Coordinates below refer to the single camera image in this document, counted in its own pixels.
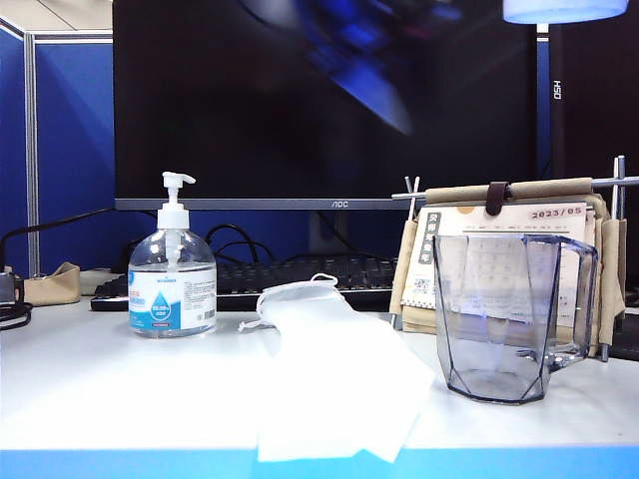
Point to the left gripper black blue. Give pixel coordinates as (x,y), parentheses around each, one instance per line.
(349,30)

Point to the paper desk calendar pages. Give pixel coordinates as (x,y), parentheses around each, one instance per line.
(469,219)

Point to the large black AOC monitor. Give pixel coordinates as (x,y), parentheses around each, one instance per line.
(199,125)

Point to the black keyboard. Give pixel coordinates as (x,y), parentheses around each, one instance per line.
(369,274)

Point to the black HSD monitor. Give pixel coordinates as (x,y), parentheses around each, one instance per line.
(599,125)

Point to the clear hand sanitizer pump bottle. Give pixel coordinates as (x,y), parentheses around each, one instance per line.
(172,299)

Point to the beige fabric metal calendar stand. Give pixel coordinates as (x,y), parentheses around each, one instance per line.
(611,279)

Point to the beige fabric pouch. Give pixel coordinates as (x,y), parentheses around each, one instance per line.
(55,289)

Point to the black box power adapter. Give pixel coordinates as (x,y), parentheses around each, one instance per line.
(10,287)

